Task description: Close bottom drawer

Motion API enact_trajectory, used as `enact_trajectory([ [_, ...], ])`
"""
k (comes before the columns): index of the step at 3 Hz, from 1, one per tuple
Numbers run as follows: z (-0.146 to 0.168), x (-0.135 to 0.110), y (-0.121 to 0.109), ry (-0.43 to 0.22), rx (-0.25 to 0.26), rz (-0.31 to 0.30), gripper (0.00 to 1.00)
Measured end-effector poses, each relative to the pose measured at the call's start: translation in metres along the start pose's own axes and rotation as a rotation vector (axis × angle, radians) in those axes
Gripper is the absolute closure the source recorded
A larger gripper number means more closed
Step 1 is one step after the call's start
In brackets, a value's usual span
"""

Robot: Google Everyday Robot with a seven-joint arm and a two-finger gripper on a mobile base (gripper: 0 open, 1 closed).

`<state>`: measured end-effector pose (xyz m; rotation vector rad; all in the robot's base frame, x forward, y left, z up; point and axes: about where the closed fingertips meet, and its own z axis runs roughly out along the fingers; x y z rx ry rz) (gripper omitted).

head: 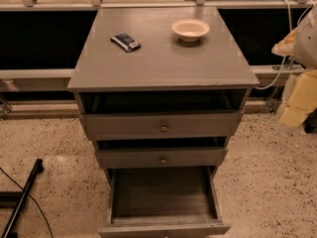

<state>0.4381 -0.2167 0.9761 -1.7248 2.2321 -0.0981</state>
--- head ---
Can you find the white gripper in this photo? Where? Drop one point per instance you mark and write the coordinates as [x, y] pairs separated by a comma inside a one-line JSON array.
[[307, 49]]

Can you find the grey top drawer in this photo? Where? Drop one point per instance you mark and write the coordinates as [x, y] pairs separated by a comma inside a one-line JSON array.
[[160, 126]]

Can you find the grey wooden drawer cabinet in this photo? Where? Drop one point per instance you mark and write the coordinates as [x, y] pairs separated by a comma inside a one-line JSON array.
[[165, 75]]

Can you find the grey middle drawer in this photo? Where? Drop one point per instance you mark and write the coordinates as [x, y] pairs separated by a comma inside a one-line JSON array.
[[160, 158]]

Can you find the black stand leg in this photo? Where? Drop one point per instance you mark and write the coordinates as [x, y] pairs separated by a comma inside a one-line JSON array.
[[21, 199]]

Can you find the grey drawer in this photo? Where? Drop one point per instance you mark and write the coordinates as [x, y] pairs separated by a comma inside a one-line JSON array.
[[160, 158], [163, 203], [160, 126]]

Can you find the grey bottom drawer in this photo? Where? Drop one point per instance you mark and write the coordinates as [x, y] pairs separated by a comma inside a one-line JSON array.
[[163, 203]]

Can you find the white paper bowl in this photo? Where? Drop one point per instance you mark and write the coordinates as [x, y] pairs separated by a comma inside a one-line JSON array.
[[190, 30]]

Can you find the dark blue snack packet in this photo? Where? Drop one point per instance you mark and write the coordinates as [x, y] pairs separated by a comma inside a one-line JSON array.
[[127, 43]]

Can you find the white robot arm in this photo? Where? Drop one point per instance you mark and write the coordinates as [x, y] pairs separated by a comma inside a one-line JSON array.
[[305, 46]]

